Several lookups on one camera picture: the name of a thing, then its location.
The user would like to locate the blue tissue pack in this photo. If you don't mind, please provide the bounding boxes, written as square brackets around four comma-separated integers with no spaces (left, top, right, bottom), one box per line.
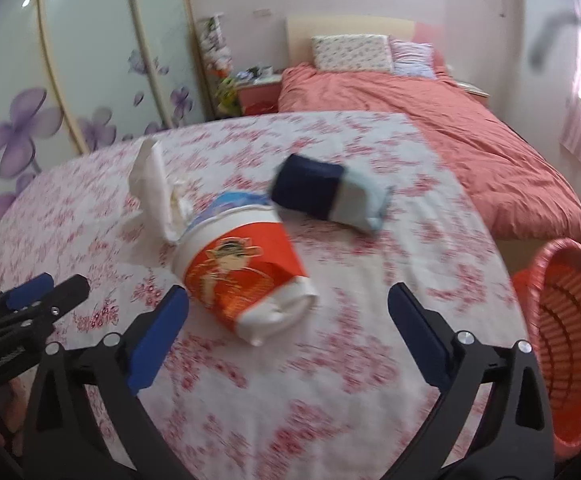
[202,191,270,218]

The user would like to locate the striped pink pillow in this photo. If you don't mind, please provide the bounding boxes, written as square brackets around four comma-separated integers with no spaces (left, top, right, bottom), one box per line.
[389,37,436,79]

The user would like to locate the salmon pink duvet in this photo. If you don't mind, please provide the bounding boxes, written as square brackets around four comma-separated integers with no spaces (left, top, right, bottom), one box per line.
[278,64,581,243]

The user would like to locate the navy grey folded sock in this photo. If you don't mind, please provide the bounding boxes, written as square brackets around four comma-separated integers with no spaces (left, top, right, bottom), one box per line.
[270,154,393,235]

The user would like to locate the pink bedside table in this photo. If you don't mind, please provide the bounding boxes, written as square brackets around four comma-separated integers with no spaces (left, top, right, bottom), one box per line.
[236,74,282,116]

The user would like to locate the red instant noodle cup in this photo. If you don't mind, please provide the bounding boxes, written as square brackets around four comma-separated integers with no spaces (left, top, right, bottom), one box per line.
[172,204,318,347]

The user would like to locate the white tissue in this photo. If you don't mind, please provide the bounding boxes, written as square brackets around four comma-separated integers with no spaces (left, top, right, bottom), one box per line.
[128,138,195,244]

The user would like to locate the right bedside table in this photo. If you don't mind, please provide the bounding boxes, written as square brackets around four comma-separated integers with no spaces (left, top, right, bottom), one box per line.
[455,80,489,106]

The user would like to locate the beige wooden headboard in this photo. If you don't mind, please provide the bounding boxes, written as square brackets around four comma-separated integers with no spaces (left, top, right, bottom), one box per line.
[285,13,441,68]

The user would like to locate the wardrobe with purple flowers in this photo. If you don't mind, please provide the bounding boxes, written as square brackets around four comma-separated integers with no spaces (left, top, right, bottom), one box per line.
[0,0,207,220]

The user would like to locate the floral white pillow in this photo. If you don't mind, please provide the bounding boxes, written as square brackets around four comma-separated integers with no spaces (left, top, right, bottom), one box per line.
[311,34,393,73]

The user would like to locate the floral pink white bedsheet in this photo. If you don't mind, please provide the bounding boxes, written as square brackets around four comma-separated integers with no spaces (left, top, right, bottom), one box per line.
[0,112,527,479]

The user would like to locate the red plastic laundry basket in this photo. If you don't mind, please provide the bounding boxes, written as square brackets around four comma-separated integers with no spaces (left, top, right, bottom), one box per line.
[512,238,581,462]

